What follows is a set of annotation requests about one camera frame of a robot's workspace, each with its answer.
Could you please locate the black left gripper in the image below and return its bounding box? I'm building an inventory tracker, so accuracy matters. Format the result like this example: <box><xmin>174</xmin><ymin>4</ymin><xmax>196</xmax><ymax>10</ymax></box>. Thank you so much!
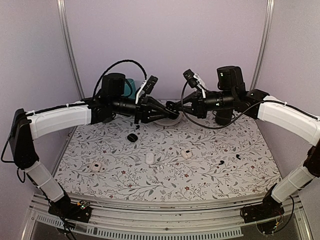
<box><xmin>111</xmin><ymin>96</ymin><xmax>171</xmax><ymax>125</ymax></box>

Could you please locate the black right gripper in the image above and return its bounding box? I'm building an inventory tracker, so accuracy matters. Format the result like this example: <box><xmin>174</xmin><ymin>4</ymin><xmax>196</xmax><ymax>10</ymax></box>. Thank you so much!
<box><xmin>175</xmin><ymin>88</ymin><xmax>236</xmax><ymax>119</ymax></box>

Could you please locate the black earbud case gold trim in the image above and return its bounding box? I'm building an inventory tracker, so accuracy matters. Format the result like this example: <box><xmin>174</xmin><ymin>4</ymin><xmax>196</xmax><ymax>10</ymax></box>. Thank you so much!
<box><xmin>165</xmin><ymin>101</ymin><xmax>180</xmax><ymax>120</ymax></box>

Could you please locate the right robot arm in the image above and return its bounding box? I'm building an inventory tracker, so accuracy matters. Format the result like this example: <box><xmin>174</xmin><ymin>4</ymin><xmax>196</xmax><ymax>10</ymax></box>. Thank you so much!
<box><xmin>175</xmin><ymin>66</ymin><xmax>320</xmax><ymax>218</ymax></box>

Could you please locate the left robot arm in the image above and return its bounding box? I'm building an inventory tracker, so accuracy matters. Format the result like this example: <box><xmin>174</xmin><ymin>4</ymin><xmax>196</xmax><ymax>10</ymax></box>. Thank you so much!
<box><xmin>6</xmin><ymin>73</ymin><xmax>179</xmax><ymax>217</ymax></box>

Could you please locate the small black earbud case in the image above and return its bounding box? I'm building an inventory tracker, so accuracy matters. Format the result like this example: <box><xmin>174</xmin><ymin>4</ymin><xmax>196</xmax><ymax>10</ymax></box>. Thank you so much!
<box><xmin>127</xmin><ymin>133</ymin><xmax>138</xmax><ymax>143</ymax></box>

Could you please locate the beige earbud charging case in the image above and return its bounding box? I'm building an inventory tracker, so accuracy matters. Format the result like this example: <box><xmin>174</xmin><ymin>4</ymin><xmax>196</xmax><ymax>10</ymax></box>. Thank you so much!
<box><xmin>180</xmin><ymin>149</ymin><xmax>193</xmax><ymax>159</ymax></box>

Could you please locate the white open earbud case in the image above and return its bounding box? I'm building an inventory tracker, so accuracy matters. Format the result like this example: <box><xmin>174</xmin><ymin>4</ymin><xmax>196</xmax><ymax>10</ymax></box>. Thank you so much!
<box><xmin>91</xmin><ymin>161</ymin><xmax>102</xmax><ymax>172</ymax></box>

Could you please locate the grey spiral plate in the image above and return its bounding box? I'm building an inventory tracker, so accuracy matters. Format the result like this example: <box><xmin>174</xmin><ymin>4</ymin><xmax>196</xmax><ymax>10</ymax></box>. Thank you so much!
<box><xmin>154</xmin><ymin>111</ymin><xmax>183</xmax><ymax>127</ymax></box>

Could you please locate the teal cup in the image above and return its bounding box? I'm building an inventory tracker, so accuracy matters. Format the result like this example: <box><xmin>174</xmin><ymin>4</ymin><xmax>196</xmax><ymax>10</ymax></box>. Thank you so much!
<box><xmin>123</xmin><ymin>78</ymin><xmax>136</xmax><ymax>99</ymax></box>

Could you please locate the floral patterned table mat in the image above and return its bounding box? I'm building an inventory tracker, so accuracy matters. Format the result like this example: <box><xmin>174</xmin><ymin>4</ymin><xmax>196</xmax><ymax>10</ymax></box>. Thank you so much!
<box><xmin>55</xmin><ymin>115</ymin><xmax>281</xmax><ymax>202</ymax></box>

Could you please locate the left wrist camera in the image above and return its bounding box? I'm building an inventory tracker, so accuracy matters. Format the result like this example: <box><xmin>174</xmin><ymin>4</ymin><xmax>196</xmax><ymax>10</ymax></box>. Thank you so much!
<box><xmin>135</xmin><ymin>75</ymin><xmax>158</xmax><ymax>105</ymax></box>

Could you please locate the aluminium front rail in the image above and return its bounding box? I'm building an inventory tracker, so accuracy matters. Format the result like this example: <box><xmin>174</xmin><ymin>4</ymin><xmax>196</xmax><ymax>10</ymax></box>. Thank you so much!
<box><xmin>21</xmin><ymin>194</ymin><xmax>313</xmax><ymax>240</ymax></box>

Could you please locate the right aluminium frame post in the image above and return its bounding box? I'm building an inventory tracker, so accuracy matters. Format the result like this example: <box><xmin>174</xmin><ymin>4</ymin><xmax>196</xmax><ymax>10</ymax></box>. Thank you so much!
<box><xmin>250</xmin><ymin>0</ymin><xmax>275</xmax><ymax>90</ymax></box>

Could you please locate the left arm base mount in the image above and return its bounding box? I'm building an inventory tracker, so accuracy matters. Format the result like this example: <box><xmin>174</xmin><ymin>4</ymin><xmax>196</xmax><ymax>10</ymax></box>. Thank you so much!
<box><xmin>48</xmin><ymin>195</ymin><xmax>93</xmax><ymax>223</ymax></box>

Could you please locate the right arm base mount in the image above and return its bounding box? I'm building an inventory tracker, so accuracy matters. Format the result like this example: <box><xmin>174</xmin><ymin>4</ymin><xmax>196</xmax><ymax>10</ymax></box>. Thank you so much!
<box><xmin>240</xmin><ymin>192</ymin><xmax>285</xmax><ymax>235</ymax></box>

